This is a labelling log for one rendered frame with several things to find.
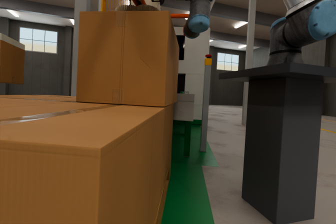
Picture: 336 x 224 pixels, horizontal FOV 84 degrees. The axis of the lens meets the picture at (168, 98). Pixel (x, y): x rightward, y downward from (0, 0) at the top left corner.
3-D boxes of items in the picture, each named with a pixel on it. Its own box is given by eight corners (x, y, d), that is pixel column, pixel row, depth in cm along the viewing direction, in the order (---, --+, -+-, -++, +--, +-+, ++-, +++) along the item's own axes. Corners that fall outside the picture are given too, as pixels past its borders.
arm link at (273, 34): (288, 56, 111) (289, 27, 111) (312, 49, 94) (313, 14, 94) (263, 55, 110) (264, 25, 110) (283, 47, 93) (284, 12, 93)
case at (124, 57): (124, 99, 142) (126, 46, 141) (176, 102, 137) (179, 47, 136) (75, 101, 83) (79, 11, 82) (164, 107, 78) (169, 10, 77)
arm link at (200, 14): (204, 35, 89) (206, 9, 89) (212, 26, 77) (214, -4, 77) (185, 33, 88) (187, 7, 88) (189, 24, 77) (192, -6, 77)
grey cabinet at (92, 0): (94, 22, 239) (95, -2, 239) (98, 22, 239) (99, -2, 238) (85, 15, 219) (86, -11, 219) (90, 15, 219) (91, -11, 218)
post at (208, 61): (199, 150, 206) (204, 59, 204) (205, 150, 205) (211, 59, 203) (200, 151, 199) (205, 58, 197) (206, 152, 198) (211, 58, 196)
